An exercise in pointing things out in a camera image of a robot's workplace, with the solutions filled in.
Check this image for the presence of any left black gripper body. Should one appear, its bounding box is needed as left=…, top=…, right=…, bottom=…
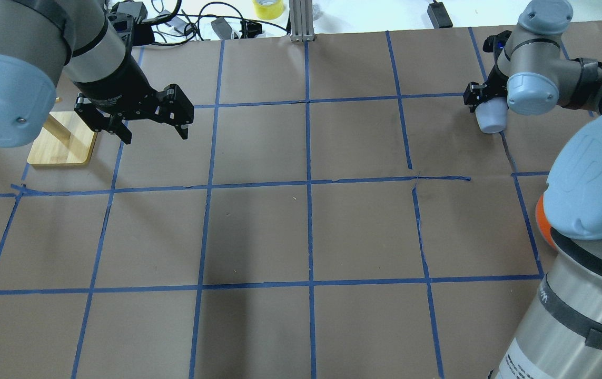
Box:
left=73, top=53, right=160, bottom=124

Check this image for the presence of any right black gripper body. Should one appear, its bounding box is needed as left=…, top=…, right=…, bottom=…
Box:
left=485, top=63, right=509, bottom=101

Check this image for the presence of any light blue plastic cup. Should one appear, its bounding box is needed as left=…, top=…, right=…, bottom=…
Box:
left=475, top=97, right=508, bottom=134

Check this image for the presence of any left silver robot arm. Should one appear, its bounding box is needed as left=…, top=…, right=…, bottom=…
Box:
left=0, top=1, right=194, bottom=148

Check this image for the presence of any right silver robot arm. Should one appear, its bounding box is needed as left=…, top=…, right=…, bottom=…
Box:
left=463, top=1, right=602, bottom=378

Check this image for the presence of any wooden cup rack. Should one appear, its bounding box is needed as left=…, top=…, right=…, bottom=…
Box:
left=27, top=111, right=96, bottom=166

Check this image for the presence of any black power adapter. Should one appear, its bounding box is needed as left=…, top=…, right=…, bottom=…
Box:
left=427, top=1, right=454, bottom=29

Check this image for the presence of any yellow tape roll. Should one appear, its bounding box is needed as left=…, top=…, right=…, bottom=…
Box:
left=252, top=0, right=284, bottom=20

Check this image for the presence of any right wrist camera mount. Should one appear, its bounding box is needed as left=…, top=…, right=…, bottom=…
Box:
left=482, top=29, right=512, bottom=55

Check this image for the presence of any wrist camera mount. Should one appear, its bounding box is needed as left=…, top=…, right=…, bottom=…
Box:
left=106, top=2, right=155, bottom=53
left=482, top=29, right=512, bottom=55

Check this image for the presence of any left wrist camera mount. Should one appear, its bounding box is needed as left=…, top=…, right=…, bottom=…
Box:
left=106, top=2, right=155, bottom=53

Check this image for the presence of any aluminium frame post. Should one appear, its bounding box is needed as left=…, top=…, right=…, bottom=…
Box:
left=289, top=0, right=315, bottom=43

